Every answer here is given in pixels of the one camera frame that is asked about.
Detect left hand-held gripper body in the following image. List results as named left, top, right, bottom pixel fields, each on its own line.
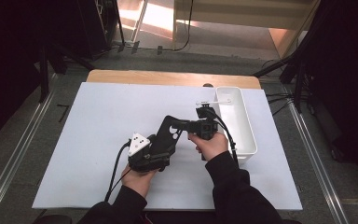
left=127, top=133, right=171, bottom=173

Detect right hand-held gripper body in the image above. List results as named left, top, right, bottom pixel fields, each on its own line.
left=188, top=98, right=232, bottom=140

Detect white plastic box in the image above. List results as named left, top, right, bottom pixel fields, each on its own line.
left=213, top=86, right=258, bottom=165

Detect person's right hand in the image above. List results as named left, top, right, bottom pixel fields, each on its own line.
left=187, top=132, right=229, bottom=162

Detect person's left hand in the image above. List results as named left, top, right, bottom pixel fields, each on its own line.
left=120, top=164, right=159, bottom=199

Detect wooden table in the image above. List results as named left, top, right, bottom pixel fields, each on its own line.
left=86, top=69, right=262, bottom=91

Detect white board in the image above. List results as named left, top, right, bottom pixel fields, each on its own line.
left=32, top=81, right=303, bottom=211

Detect person's lap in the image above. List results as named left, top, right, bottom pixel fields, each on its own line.
left=143, top=210, right=218, bottom=224

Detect black tripod stand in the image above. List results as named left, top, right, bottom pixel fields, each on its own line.
left=253, top=36, right=311, bottom=114

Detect white metal pole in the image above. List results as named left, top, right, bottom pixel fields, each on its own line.
left=130, top=0, right=149, bottom=44

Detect light wooden cabinet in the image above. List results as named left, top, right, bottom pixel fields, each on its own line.
left=172, top=0, right=322, bottom=60

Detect black equipment rack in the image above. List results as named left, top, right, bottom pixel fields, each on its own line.
left=76, top=0, right=120, bottom=61

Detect black metal stand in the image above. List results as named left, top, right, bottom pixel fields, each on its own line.
left=38, top=46, right=51, bottom=104

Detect dark curtain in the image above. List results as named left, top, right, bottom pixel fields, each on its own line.
left=0, top=0, right=49, bottom=148
left=304, top=0, right=358, bottom=180

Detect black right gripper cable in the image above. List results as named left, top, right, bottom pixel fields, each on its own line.
left=208, top=108, right=240, bottom=166

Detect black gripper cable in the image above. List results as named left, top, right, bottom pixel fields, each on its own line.
left=208, top=108, right=240, bottom=166
left=104, top=141, right=132, bottom=203

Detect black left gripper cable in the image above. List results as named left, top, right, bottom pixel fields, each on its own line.
left=104, top=141, right=132, bottom=203

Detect black floor cables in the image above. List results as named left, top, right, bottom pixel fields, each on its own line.
left=262, top=59, right=296, bottom=117

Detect black hanging cable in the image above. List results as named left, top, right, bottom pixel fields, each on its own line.
left=167, top=0, right=195, bottom=52

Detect metal floor rail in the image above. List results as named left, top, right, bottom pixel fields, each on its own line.
left=287, top=99, right=351, bottom=224
left=0, top=92, right=55, bottom=224

